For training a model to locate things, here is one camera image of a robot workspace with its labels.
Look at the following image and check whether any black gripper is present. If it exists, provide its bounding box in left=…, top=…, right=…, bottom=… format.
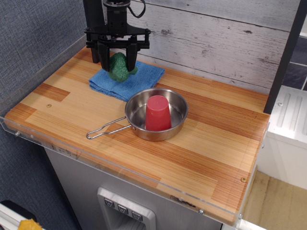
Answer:
left=95, top=0, right=150, bottom=72

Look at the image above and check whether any green toy broccoli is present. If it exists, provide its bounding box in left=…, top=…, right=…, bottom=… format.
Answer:
left=108, top=53, right=138, bottom=82

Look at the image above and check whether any blue folded towel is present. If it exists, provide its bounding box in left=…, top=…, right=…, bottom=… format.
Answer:
left=89, top=61, right=165, bottom=102

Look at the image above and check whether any small steel pan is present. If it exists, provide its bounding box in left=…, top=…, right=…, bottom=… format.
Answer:
left=86, top=88, right=189, bottom=141

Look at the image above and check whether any red plastic cup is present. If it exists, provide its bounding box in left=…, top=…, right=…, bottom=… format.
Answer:
left=145, top=95, right=171, bottom=131

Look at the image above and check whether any clear acrylic table guard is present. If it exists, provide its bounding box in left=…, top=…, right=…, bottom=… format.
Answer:
left=0, top=46, right=269, bottom=225

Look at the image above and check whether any grey toy fridge cabinet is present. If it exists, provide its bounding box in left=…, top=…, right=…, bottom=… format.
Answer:
left=46, top=149, right=222, bottom=230

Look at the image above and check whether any silver dispenser panel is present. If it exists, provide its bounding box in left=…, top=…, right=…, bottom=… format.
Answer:
left=97, top=187, right=156, bottom=230

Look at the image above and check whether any white toy sink unit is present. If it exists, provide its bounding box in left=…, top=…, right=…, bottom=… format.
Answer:
left=256, top=86, right=307, bottom=189

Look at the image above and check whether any black and yellow object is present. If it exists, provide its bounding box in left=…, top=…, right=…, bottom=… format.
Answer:
left=0, top=200, right=44, bottom=230

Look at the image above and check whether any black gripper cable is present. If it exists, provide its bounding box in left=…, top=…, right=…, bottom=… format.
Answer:
left=127, top=0, right=146, bottom=19

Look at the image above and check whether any black right frame post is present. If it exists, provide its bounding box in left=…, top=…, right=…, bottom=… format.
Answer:
left=263, top=0, right=307, bottom=114

